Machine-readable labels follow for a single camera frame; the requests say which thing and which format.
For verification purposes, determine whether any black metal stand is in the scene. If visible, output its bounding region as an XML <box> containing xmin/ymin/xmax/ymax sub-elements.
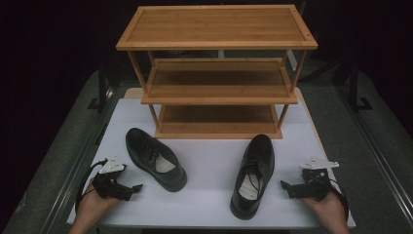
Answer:
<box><xmin>87</xmin><ymin>60</ymin><xmax>113</xmax><ymax>113</ymax></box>
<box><xmin>348</xmin><ymin>61</ymin><xmax>374</xmax><ymax>113</ymax></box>

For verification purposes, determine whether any white table sheet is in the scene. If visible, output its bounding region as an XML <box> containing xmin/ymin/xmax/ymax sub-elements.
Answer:
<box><xmin>66</xmin><ymin>97</ymin><xmax>357</xmax><ymax>229</ymax></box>

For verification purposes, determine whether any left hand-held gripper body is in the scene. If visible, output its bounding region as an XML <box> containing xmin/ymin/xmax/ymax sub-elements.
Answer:
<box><xmin>92</xmin><ymin>155</ymin><xmax>134</xmax><ymax>202</ymax></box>

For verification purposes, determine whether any wooden three-tier shoe rack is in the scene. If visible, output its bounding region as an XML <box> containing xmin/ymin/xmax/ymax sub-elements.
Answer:
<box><xmin>115</xmin><ymin>4</ymin><xmax>319</xmax><ymax>140</ymax></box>

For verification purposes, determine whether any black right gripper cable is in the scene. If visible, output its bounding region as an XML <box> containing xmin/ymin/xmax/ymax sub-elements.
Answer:
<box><xmin>328</xmin><ymin>177</ymin><xmax>351</xmax><ymax>222</ymax></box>

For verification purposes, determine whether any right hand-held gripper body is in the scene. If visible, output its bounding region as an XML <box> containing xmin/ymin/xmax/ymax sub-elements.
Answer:
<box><xmin>286</xmin><ymin>157</ymin><xmax>340</xmax><ymax>200</ymax></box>

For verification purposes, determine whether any black leather dress shoe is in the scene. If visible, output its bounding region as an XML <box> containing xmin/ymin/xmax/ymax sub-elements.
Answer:
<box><xmin>125</xmin><ymin>127</ymin><xmax>188</xmax><ymax>193</ymax></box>
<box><xmin>229</xmin><ymin>134</ymin><xmax>276</xmax><ymax>221</ymax></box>

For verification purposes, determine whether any person's left hand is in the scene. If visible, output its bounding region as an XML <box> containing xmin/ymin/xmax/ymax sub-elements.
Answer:
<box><xmin>76</xmin><ymin>178</ymin><xmax>122</xmax><ymax>227</ymax></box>

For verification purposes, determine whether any person's right hand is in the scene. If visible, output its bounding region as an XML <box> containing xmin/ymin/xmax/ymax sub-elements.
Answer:
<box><xmin>300</xmin><ymin>190</ymin><xmax>346</xmax><ymax>226</ymax></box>

